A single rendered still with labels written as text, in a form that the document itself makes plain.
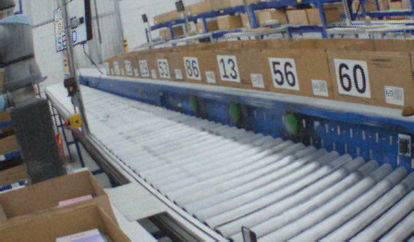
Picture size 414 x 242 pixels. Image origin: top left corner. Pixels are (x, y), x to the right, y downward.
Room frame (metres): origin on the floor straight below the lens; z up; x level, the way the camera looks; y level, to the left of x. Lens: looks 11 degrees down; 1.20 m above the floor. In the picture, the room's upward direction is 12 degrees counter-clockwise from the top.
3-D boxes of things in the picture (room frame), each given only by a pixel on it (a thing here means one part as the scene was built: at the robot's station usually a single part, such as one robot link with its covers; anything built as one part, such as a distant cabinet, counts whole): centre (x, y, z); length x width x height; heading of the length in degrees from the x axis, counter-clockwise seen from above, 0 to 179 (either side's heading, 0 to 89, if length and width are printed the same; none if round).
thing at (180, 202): (1.20, -0.08, 0.72); 0.52 x 0.05 x 0.05; 114
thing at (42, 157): (1.40, 0.66, 0.91); 0.26 x 0.26 x 0.33; 26
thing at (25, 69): (1.40, 0.66, 1.21); 0.19 x 0.19 x 0.10
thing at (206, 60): (2.22, -0.13, 0.96); 0.39 x 0.29 x 0.17; 24
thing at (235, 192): (1.14, -0.11, 0.72); 0.52 x 0.05 x 0.05; 114
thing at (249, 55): (1.86, -0.29, 0.96); 0.39 x 0.29 x 0.17; 24
